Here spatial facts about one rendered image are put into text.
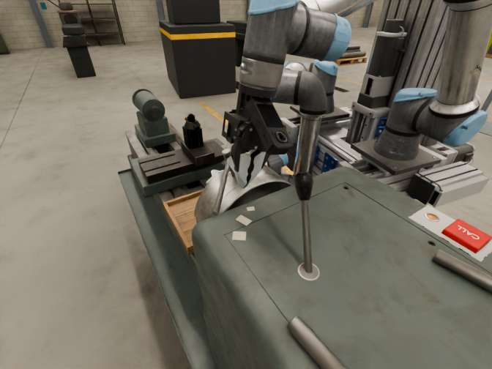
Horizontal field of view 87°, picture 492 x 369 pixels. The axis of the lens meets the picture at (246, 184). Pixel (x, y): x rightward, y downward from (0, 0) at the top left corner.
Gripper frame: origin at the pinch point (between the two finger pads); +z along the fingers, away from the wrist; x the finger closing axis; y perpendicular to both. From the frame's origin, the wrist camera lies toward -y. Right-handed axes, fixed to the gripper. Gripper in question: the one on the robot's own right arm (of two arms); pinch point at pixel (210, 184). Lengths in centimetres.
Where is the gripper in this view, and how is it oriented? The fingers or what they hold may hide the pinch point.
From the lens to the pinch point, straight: 95.4
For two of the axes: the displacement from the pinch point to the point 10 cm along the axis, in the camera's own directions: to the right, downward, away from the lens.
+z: -8.6, 2.9, -4.1
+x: 0.0, -8.1, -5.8
